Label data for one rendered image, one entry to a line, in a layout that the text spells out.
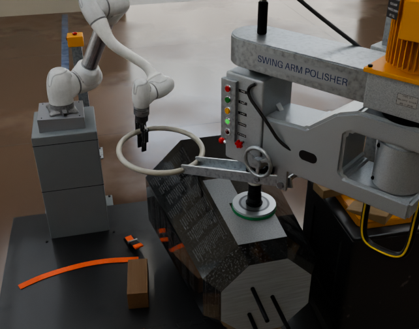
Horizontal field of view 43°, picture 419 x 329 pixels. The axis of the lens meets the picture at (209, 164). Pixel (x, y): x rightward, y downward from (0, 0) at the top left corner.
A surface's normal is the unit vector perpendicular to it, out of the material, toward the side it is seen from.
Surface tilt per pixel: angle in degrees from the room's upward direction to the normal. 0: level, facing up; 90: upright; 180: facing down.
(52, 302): 0
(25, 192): 0
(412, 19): 90
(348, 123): 90
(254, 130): 90
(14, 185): 0
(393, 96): 90
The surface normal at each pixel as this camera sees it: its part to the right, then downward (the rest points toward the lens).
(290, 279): 0.25, 0.50
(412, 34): -0.66, 0.39
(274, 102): 0.75, 0.33
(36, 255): 0.00, -0.86
